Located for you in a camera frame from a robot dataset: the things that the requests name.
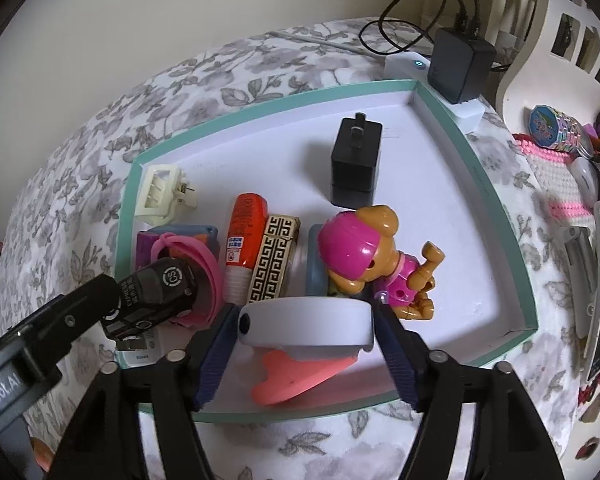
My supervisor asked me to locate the white oval gadget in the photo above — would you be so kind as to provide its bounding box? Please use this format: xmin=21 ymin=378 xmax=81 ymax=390
xmin=570 ymin=156 xmax=600 ymax=203

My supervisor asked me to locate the cream plastic clip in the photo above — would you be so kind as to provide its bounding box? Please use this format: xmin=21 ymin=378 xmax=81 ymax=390
xmin=134 ymin=164 xmax=200 ymax=227

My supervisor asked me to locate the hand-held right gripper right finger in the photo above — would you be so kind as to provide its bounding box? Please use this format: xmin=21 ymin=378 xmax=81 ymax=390
xmin=375 ymin=304 xmax=566 ymax=480

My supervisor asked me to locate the orange glue stick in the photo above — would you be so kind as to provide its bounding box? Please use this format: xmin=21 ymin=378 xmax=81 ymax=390
xmin=222 ymin=192 xmax=270 ymax=306

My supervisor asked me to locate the black gold patterned lighter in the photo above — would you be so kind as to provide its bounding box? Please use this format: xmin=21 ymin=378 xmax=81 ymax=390
xmin=247 ymin=214 xmax=302 ymax=306

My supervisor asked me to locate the pink white bead mat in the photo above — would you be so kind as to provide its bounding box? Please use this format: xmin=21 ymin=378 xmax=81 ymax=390
xmin=512 ymin=132 xmax=600 ymax=221

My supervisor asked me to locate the silver hair clip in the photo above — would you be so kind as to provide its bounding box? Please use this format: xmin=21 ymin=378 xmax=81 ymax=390
xmin=562 ymin=225 xmax=600 ymax=361

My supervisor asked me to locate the white power strip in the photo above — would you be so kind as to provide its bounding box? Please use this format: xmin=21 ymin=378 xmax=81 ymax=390
xmin=384 ymin=52 xmax=486 ymax=133

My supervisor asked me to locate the purple strip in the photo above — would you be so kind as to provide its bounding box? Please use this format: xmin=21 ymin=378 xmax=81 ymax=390
xmin=136 ymin=231 xmax=163 ymax=277

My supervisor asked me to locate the orange and blue toy knife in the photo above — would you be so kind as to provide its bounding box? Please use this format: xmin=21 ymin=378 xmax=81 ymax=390
xmin=147 ymin=224 xmax=221 ymax=261

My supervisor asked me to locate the black power adapter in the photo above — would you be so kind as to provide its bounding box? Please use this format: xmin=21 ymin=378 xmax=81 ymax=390
xmin=427 ymin=27 xmax=497 ymax=105

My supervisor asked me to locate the teal cardboard box tray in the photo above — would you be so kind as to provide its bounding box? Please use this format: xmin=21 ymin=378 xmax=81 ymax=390
xmin=112 ymin=79 xmax=540 ymax=408

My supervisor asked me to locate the pink puppy toy figure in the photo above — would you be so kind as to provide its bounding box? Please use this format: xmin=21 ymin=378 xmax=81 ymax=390
xmin=316 ymin=204 xmax=446 ymax=322

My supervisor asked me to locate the pink toy watch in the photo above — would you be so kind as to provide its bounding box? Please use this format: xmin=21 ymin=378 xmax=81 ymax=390
xmin=152 ymin=232 xmax=223 ymax=331

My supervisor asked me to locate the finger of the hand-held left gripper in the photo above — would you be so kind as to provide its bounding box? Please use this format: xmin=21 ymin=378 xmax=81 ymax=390
xmin=15 ymin=275 xmax=122 ymax=378

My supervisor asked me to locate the white chair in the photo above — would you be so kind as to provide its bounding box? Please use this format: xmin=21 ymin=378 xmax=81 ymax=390
xmin=497 ymin=0 xmax=600 ymax=126

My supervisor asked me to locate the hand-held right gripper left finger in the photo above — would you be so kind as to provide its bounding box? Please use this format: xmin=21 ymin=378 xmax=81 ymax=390
xmin=52 ymin=304 xmax=241 ymax=480

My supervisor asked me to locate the black cable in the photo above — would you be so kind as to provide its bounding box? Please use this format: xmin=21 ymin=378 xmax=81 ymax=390
xmin=358 ymin=0 xmax=483 ymax=56

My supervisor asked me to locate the black toy car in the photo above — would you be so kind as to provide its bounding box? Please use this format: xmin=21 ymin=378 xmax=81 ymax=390
xmin=102 ymin=256 xmax=201 ymax=341

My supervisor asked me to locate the black charger plug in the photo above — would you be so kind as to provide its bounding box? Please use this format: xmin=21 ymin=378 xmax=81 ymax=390
xmin=329 ymin=112 xmax=385 ymax=210

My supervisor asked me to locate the grey floral blanket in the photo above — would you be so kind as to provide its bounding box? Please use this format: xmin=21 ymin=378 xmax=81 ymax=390
xmin=0 ymin=19 xmax=596 ymax=480

